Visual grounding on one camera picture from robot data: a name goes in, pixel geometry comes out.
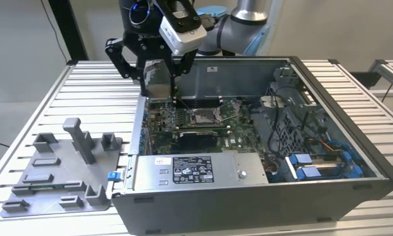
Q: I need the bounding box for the blue wire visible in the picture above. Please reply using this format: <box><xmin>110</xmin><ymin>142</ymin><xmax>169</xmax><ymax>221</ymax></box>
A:
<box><xmin>325</xmin><ymin>140</ymin><xmax>346</xmax><ymax>154</ymax></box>

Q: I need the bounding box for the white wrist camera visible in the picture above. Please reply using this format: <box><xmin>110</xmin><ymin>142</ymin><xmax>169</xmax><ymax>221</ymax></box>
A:
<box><xmin>151</xmin><ymin>0</ymin><xmax>207</xmax><ymax>55</ymax></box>

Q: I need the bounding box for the gray metal drive cage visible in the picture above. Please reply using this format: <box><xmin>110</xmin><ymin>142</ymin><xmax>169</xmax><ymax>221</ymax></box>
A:
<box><xmin>250</xmin><ymin>81</ymin><xmax>335</xmax><ymax>158</ymax></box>

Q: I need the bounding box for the black wrist connector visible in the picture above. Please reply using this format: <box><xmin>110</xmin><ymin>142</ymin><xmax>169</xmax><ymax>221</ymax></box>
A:
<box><xmin>199</xmin><ymin>13</ymin><xmax>217</xmax><ymax>32</ymax></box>

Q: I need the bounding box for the black box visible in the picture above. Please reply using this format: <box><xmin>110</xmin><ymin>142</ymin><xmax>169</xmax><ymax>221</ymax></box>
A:
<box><xmin>349</xmin><ymin>71</ymin><xmax>381</xmax><ymax>93</ymax></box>

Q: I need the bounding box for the metal locking lever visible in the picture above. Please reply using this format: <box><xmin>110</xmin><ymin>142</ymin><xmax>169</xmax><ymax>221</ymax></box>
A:
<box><xmin>175</xmin><ymin>96</ymin><xmax>194</xmax><ymax>111</ymax></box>

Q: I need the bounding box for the gray plastic parts rack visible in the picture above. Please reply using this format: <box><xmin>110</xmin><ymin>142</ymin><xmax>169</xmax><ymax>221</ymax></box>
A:
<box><xmin>0</xmin><ymin>117</ymin><xmax>123</xmax><ymax>218</ymax></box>

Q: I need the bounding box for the aluminium slat side table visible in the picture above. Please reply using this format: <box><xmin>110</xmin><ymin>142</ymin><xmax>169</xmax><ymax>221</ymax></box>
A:
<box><xmin>367</xmin><ymin>59</ymin><xmax>393</xmax><ymax>99</ymax></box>

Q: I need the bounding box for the silver CPU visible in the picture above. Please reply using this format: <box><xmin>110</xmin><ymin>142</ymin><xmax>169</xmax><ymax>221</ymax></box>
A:
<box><xmin>145</xmin><ymin>84</ymin><xmax>171</xmax><ymax>103</ymax></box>

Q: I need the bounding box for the silver power supply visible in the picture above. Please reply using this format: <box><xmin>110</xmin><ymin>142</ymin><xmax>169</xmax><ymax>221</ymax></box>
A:
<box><xmin>133</xmin><ymin>152</ymin><xmax>269</xmax><ymax>191</ymax></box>

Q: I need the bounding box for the hard disk in blue carrier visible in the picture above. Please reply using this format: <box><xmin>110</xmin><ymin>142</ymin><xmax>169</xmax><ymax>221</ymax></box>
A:
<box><xmin>283</xmin><ymin>152</ymin><xmax>351</xmax><ymax>168</ymax></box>
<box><xmin>293</xmin><ymin>166</ymin><xmax>362</xmax><ymax>183</ymax></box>

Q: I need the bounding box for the black RAM slot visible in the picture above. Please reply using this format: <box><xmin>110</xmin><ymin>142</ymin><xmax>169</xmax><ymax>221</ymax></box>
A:
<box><xmin>173</xmin><ymin>96</ymin><xmax>222</xmax><ymax>102</ymax></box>
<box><xmin>173</xmin><ymin>100</ymin><xmax>222</xmax><ymax>107</ymax></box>
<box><xmin>174</xmin><ymin>124</ymin><xmax>230</xmax><ymax>130</ymax></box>

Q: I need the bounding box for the blue case latch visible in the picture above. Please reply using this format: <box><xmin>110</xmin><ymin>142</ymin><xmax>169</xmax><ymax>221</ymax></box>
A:
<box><xmin>106</xmin><ymin>171</ymin><xmax>122</xmax><ymax>183</ymax></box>

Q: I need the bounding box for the green motherboard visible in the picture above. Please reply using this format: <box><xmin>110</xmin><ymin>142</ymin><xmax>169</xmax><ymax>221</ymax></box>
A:
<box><xmin>145</xmin><ymin>97</ymin><xmax>270</xmax><ymax>156</ymax></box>

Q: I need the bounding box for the black open PC case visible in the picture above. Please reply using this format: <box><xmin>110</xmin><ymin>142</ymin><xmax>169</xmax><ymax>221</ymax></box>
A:
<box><xmin>110</xmin><ymin>56</ymin><xmax>393</xmax><ymax>235</ymax></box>

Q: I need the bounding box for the black upright post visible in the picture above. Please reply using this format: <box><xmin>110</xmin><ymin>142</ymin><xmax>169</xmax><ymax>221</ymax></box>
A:
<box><xmin>53</xmin><ymin>0</ymin><xmax>89</xmax><ymax>62</ymax></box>

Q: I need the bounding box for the orange wire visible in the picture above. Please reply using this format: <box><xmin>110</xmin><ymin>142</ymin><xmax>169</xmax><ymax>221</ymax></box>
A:
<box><xmin>309</xmin><ymin>139</ymin><xmax>333</xmax><ymax>154</ymax></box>

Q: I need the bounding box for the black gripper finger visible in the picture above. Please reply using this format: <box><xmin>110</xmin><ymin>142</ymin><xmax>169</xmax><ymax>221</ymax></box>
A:
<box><xmin>167</xmin><ymin>50</ymin><xmax>197</xmax><ymax>104</ymax></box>
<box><xmin>103</xmin><ymin>36</ymin><xmax>150</xmax><ymax>98</ymax></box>

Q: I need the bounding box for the black graphics card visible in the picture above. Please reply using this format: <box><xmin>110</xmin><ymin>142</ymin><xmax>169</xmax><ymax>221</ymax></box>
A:
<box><xmin>177</xmin><ymin>130</ymin><xmax>218</xmax><ymax>150</ymax></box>

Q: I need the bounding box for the CPU socket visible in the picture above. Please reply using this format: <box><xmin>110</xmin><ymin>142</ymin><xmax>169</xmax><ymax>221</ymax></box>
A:
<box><xmin>189</xmin><ymin>107</ymin><xmax>225</xmax><ymax>126</ymax></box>

